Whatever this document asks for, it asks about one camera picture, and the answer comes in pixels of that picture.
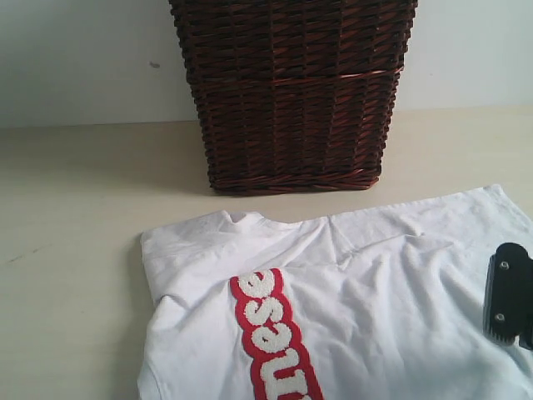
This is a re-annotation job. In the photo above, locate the dark brown wicker basket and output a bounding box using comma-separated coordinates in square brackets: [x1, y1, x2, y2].
[170, 0, 417, 195]

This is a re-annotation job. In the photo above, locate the white t-shirt red logo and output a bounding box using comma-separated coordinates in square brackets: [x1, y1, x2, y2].
[137, 185, 532, 399]

